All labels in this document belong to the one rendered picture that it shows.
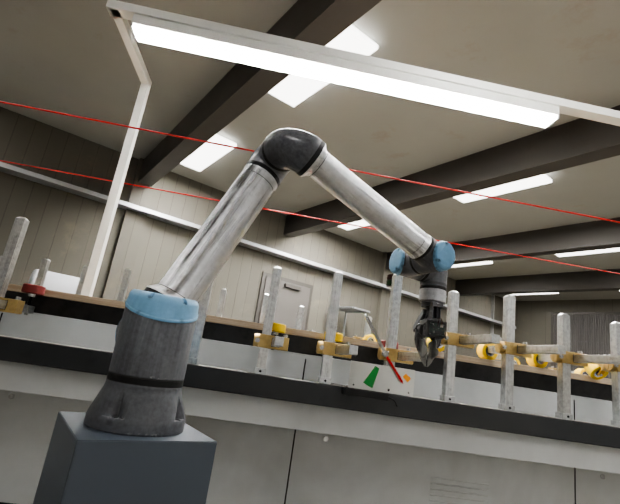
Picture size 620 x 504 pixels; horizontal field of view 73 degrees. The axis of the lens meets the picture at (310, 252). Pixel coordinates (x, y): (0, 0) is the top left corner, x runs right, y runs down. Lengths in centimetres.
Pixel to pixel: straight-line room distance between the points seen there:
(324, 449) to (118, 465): 120
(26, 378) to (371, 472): 138
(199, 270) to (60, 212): 562
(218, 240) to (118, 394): 45
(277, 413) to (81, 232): 533
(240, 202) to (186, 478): 67
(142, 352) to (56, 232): 577
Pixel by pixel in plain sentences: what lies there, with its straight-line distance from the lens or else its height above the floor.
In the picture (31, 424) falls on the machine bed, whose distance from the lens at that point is 207.
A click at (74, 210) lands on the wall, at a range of 670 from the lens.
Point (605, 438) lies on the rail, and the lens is 217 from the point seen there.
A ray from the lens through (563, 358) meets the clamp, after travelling 207.
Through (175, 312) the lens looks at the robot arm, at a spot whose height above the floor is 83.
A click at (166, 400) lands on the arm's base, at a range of 91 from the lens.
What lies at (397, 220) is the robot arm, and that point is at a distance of 125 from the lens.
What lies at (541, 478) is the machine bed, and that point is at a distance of 232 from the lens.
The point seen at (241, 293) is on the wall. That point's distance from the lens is 733.
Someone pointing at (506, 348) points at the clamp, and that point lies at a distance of 193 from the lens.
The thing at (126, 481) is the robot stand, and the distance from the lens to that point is 87.
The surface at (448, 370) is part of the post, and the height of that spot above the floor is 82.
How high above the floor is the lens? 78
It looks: 14 degrees up
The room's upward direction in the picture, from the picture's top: 9 degrees clockwise
